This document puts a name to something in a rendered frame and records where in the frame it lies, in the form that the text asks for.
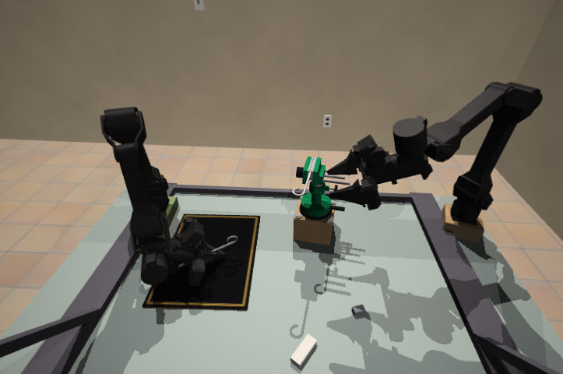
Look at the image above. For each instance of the cream rectangular block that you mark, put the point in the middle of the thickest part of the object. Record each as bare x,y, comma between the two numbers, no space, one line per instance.
303,350

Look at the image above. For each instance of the tan rectangular block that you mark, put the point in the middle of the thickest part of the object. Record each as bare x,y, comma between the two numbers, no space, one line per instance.
315,231

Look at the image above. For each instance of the green bench vise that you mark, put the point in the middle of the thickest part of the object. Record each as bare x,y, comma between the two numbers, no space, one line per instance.
315,203

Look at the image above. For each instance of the black mat with yellow border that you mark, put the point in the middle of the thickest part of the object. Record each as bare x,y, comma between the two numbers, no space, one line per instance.
227,281

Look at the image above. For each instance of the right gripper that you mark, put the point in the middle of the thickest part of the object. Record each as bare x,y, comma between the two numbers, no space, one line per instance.
368,189

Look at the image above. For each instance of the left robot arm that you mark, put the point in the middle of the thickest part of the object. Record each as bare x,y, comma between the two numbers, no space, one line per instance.
147,193

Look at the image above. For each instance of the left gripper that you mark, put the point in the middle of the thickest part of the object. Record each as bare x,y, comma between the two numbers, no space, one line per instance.
197,267

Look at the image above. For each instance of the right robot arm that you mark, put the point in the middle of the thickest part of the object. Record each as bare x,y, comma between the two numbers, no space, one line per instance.
473,187

